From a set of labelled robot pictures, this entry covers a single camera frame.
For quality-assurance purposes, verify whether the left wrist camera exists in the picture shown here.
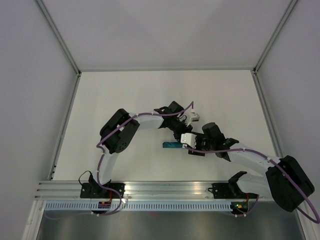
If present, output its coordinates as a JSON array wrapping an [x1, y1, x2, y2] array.
[[189, 112, 200, 123]]

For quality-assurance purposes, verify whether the white slotted cable duct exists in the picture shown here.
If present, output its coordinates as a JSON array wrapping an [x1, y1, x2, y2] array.
[[45, 200, 232, 212]]

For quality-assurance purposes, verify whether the left aluminium frame post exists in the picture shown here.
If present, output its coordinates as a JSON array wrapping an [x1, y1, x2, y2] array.
[[33, 0, 81, 76]]

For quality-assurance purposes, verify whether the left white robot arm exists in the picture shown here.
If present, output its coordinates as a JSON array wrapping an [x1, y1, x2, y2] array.
[[82, 101, 195, 198]]

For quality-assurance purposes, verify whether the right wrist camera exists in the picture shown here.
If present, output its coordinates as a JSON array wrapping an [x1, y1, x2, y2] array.
[[180, 133, 197, 149]]

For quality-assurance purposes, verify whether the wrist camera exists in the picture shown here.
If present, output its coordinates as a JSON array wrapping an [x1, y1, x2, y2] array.
[[189, 112, 200, 123], [180, 133, 197, 149]]

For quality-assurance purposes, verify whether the teal cloth napkin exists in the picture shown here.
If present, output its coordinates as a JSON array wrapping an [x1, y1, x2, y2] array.
[[162, 141, 183, 149]]

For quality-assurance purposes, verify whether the aluminium frame post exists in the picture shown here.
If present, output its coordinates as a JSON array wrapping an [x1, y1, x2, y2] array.
[[33, 0, 81, 76], [251, 0, 300, 75]]

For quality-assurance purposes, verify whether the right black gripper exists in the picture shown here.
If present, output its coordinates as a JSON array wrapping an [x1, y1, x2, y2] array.
[[188, 131, 215, 157]]

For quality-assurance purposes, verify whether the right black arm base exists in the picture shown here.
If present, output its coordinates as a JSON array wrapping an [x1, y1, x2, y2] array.
[[207, 182, 258, 200]]

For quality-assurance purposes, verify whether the aluminium mounting rail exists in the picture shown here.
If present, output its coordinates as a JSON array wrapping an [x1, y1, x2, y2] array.
[[34, 181, 308, 201]]

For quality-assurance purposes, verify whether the right aluminium frame post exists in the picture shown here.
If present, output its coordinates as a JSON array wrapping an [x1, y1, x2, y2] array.
[[251, 0, 300, 75]]

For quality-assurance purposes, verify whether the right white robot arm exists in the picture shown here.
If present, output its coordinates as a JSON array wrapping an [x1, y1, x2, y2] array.
[[180, 122, 315, 212]]

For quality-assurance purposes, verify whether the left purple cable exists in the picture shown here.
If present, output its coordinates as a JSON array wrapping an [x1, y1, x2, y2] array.
[[44, 101, 195, 221]]

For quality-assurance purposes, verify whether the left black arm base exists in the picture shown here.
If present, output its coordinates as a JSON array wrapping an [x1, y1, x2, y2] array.
[[80, 182, 125, 199]]

